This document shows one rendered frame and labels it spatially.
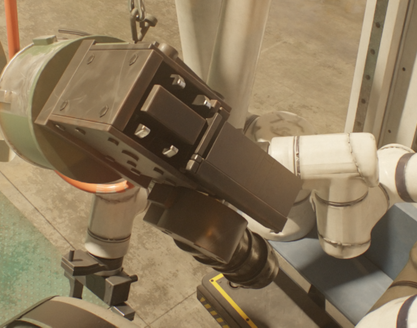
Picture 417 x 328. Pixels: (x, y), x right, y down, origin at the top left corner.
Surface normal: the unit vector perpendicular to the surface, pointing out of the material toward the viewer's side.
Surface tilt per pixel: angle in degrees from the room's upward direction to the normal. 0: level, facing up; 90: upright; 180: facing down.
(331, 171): 70
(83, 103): 43
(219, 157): 65
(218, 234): 56
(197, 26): 99
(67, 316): 35
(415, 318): 22
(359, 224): 78
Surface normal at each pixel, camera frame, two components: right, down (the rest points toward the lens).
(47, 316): -0.41, -0.90
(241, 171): 0.59, 0.12
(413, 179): -0.76, 0.04
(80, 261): 0.21, -0.93
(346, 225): -0.04, 0.53
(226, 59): -0.37, 0.28
